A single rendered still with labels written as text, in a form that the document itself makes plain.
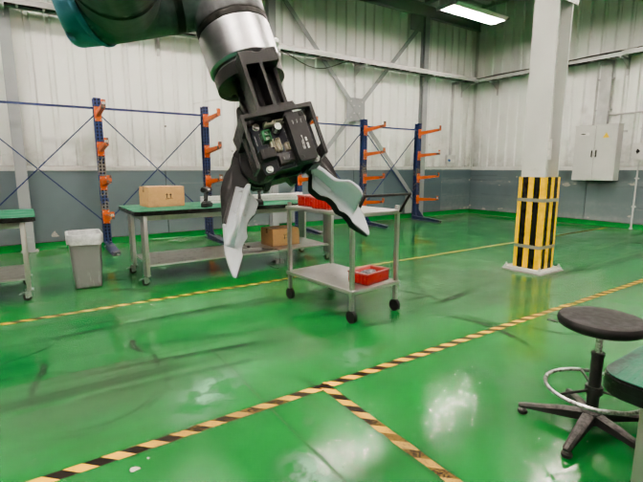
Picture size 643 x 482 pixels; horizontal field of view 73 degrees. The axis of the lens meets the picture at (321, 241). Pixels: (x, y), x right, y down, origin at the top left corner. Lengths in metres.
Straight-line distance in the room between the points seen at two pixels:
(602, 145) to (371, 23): 5.34
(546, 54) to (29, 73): 6.72
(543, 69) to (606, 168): 5.16
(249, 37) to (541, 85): 5.23
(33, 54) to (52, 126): 0.98
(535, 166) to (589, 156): 5.15
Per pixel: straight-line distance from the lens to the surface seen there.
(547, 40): 5.68
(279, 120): 0.43
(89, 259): 4.93
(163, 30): 0.50
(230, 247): 0.44
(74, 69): 7.77
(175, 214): 4.77
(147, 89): 7.89
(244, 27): 0.47
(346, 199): 0.46
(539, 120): 5.55
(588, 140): 10.66
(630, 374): 1.14
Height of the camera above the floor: 1.20
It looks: 10 degrees down
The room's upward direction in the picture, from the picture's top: straight up
